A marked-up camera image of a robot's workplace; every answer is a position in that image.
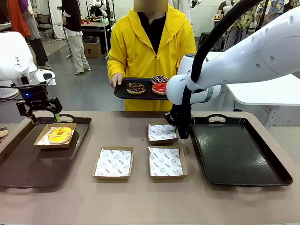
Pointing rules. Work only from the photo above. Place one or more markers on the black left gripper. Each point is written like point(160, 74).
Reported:
point(35, 96)

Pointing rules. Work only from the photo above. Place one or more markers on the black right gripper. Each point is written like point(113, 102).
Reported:
point(175, 111)

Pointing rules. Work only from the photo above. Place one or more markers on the kraft paper food box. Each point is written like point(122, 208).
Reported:
point(168, 177)
point(52, 145)
point(112, 177)
point(162, 141)

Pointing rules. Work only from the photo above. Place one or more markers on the red glazed donut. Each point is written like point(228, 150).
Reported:
point(155, 90)

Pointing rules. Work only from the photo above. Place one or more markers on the yellow sprinkled donut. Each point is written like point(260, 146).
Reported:
point(55, 137)

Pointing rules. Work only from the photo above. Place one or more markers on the small black serving tray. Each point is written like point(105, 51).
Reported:
point(147, 89)

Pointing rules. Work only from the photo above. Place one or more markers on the purple glazed donut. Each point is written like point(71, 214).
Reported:
point(155, 79)

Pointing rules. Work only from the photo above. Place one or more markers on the chocolate sprinkled donut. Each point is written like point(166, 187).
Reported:
point(131, 87)

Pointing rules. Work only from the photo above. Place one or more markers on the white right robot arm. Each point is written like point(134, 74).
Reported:
point(246, 56)

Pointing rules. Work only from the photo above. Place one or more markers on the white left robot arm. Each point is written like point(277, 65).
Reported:
point(14, 56)

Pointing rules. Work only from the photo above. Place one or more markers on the person's right forearm yellow sleeve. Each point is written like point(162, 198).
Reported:
point(114, 68)

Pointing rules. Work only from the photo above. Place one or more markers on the brown plastic serving tray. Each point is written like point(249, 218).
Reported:
point(47, 164)

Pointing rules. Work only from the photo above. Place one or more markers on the person's right hand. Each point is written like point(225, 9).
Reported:
point(116, 79)

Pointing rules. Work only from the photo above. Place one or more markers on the bystander in beige trousers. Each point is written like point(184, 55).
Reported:
point(76, 47)

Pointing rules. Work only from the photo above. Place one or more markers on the brown cardboard box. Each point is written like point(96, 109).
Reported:
point(92, 50)

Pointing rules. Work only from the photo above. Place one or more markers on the person in yellow hoodie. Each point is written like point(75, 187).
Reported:
point(133, 47)

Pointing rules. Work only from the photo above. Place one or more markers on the black round stool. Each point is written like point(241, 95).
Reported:
point(203, 38)

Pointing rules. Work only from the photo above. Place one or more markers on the black office chair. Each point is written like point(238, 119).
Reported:
point(44, 21)

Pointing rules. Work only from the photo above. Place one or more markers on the dark brown office desk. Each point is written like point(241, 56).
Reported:
point(4, 27)

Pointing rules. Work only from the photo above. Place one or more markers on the white hanging cloth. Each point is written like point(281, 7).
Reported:
point(56, 18)

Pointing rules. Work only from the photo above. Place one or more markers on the bystander with orange garment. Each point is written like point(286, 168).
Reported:
point(17, 16)

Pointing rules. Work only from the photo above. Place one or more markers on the small red cup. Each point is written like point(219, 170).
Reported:
point(83, 21)

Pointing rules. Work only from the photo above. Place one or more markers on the background work table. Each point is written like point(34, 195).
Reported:
point(93, 24)

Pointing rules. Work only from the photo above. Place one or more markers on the white side table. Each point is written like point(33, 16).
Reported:
point(269, 93)

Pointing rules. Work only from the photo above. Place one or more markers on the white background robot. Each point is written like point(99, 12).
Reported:
point(96, 5)

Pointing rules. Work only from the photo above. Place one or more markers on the bystander in yellow floral shirt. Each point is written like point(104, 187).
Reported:
point(243, 18)

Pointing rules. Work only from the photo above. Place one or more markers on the bystander in blue patterned shirt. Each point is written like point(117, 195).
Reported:
point(272, 11)

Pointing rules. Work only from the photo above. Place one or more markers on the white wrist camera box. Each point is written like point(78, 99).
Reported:
point(44, 75)

